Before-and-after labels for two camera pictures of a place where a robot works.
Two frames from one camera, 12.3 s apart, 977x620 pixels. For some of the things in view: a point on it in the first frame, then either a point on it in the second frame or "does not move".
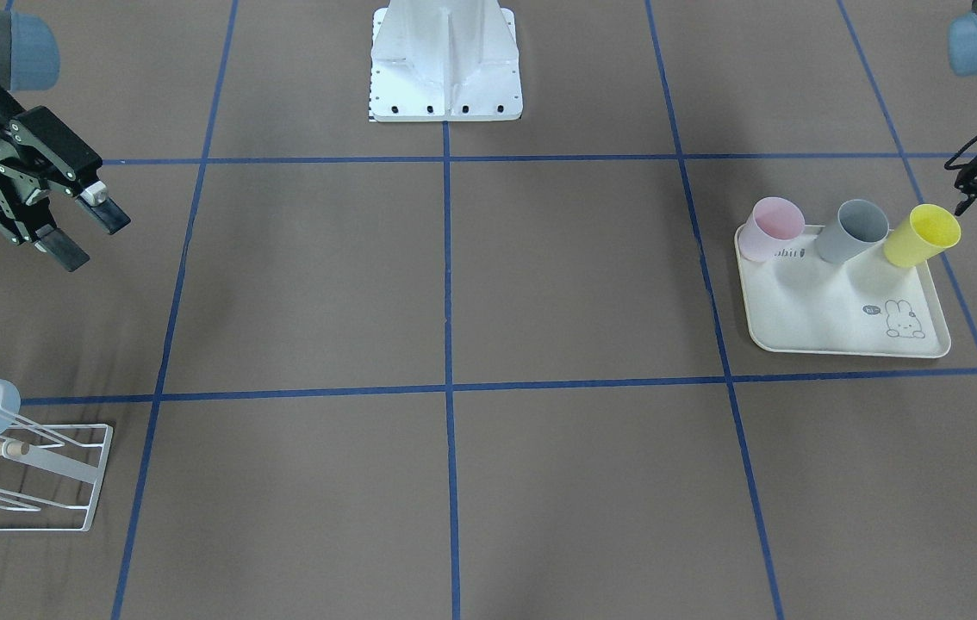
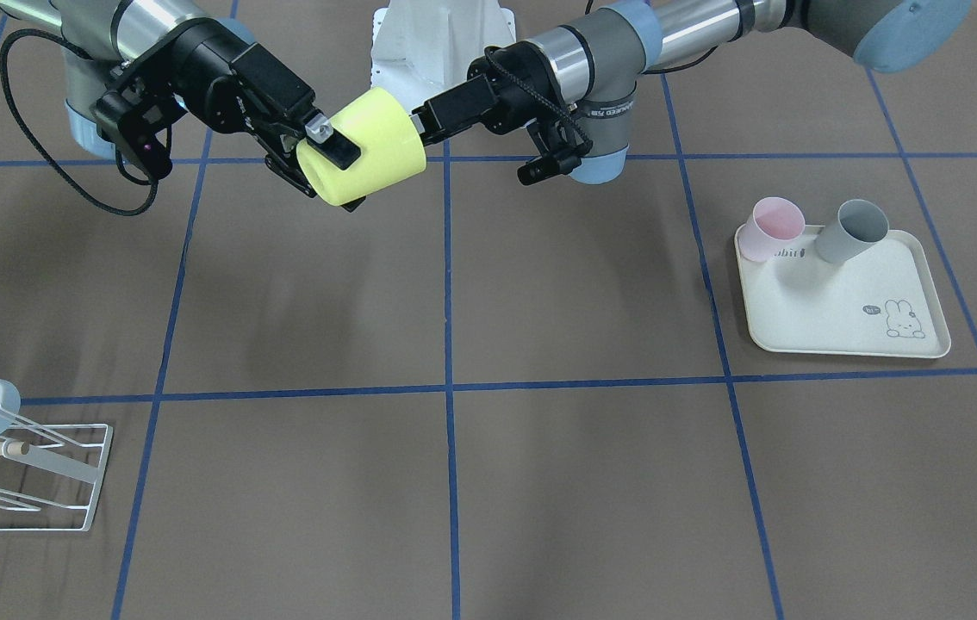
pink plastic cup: [773, 221] does not move
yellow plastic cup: [929, 230] → [379, 123]
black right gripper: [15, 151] → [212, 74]
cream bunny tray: [796, 302] does not move
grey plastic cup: [859, 226] does not move
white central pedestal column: [444, 60] does not move
